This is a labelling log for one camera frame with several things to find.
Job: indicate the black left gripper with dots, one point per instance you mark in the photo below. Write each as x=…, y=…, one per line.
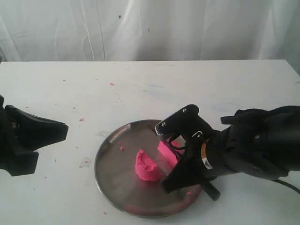
x=32, y=132

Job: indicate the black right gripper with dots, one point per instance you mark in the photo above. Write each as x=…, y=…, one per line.
x=203, y=161

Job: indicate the pink dough half piece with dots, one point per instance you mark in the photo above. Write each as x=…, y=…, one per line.
x=170, y=157

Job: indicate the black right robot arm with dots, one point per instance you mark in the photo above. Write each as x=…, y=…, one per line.
x=260, y=143

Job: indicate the clear tape piece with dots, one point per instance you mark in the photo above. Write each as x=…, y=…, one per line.
x=86, y=163

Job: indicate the clear tape strip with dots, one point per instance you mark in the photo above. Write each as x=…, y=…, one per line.
x=103, y=134

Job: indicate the round steel plate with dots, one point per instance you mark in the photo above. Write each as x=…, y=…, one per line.
x=117, y=181

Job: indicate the white backdrop curtain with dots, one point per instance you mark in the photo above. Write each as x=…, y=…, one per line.
x=129, y=30

